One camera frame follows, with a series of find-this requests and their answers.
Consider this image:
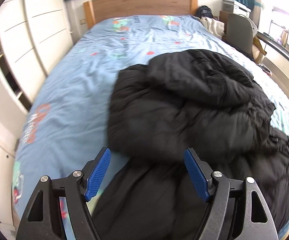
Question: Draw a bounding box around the black puffer jacket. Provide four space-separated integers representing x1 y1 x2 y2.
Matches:
92 50 289 239

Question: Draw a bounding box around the blue dinosaur print bedspread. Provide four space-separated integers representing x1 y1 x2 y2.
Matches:
12 15 289 239

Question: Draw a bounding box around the long white desk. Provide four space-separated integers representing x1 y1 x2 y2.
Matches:
257 32 289 99

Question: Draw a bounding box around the cream cloth on bed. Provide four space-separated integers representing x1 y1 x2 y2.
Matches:
200 17 225 40

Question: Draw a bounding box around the grey desk chair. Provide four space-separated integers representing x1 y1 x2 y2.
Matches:
226 13 258 57

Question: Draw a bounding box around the white slatted wardrobe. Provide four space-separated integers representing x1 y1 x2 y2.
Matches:
0 0 73 114

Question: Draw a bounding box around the white printer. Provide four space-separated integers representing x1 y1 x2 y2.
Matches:
222 0 251 17

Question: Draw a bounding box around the wooden headboard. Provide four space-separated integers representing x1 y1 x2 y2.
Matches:
83 0 198 29

